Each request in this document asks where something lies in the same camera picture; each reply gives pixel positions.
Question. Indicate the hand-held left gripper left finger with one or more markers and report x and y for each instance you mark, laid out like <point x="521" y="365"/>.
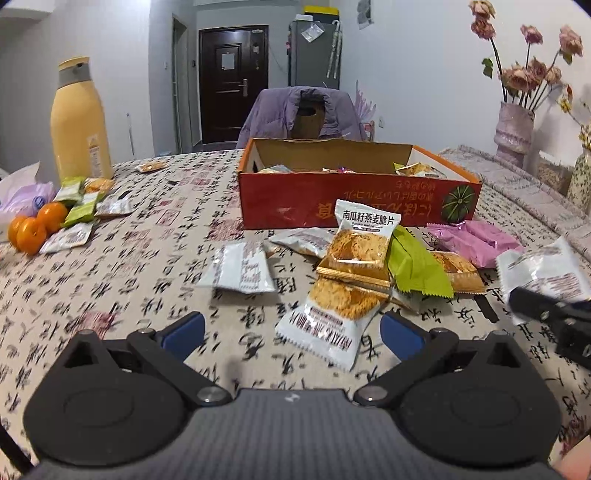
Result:
<point x="184" y="330"/>

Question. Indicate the dried rose bouquet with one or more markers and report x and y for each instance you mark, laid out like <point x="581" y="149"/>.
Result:
<point x="535" y="69"/>

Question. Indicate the white tissue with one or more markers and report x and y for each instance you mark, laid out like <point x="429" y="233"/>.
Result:
<point x="18" y="177"/>

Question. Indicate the pink ribbed vase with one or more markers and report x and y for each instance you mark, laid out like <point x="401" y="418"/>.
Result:
<point x="513" y="134"/>

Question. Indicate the purple puffer jacket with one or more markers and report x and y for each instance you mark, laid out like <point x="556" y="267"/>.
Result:
<point x="272" y="115"/>

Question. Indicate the yellow box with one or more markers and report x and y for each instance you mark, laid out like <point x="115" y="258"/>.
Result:
<point x="319" y="9"/>

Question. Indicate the grey refrigerator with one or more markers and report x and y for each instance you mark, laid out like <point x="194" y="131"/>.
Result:
<point x="314" y="60"/>

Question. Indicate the orange cardboard box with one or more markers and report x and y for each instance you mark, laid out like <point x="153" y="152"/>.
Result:
<point x="300" y="203"/>

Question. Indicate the clear plastic bag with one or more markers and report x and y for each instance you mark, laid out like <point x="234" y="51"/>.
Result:
<point x="312" y="32"/>

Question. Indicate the purple plastic bag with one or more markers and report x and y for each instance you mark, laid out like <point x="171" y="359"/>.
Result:
<point x="25" y="201"/>

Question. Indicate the small orange crisp packet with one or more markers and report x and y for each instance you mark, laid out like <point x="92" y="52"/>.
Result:
<point x="151" y="166"/>
<point x="99" y="185"/>

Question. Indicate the white folded umbrella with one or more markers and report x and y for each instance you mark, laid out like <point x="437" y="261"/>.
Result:
<point x="334" y="50"/>

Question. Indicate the small white snack packet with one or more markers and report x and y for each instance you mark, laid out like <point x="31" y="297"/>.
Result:
<point x="67" y="237"/>
<point x="114" y="206"/>

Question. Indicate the pink snack packet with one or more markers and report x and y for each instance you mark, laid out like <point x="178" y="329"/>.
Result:
<point x="466" y="247"/>
<point x="501" y="237"/>

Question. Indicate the framed wall picture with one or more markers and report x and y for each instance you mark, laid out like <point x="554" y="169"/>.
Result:
<point x="364" y="14"/>

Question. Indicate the tangerine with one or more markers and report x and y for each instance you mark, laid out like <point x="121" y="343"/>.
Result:
<point x="14" y="228"/>
<point x="52" y="216"/>
<point x="31" y="235"/>

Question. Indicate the dark entrance door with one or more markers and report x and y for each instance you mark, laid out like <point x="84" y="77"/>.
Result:
<point x="212" y="92"/>

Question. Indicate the wooden chair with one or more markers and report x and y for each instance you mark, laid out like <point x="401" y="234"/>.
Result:
<point x="307" y="127"/>

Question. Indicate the small green snack packet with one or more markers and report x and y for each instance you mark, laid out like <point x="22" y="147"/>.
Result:
<point x="83" y="210"/>
<point x="69" y="190"/>

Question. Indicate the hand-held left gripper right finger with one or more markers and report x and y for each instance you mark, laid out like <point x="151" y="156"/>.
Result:
<point x="401" y="332"/>

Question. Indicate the yellow bottle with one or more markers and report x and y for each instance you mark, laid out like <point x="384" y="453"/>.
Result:
<point x="78" y="134"/>

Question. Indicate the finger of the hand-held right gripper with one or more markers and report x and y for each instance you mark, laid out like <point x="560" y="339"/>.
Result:
<point x="535" y="304"/>

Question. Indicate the white oat crisp packet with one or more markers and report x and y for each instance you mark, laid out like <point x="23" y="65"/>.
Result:
<point x="420" y="170"/>
<point x="328" y="323"/>
<point x="358" y="240"/>

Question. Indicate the patterned ceramic vase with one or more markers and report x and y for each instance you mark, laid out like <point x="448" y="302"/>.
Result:
<point x="581" y="184"/>

